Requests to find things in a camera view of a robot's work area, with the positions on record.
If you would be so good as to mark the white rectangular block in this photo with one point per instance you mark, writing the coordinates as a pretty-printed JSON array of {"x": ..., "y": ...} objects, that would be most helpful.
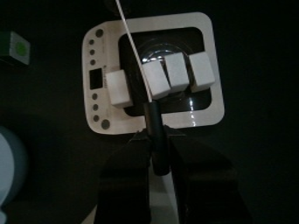
[
  {"x": 202, "y": 71},
  {"x": 155, "y": 80},
  {"x": 119, "y": 89},
  {"x": 176, "y": 71}
]

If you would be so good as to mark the green box with white stripes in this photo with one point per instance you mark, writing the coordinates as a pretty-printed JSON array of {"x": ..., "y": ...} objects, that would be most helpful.
[{"x": 17, "y": 48}]

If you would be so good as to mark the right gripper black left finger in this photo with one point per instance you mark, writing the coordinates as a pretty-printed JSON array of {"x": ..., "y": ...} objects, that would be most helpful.
[{"x": 124, "y": 180}]

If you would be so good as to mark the white flat tool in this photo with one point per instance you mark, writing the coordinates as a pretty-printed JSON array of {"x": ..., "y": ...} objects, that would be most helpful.
[{"x": 99, "y": 116}]

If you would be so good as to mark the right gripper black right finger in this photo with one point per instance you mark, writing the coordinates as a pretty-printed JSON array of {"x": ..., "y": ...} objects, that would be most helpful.
[{"x": 206, "y": 186}]

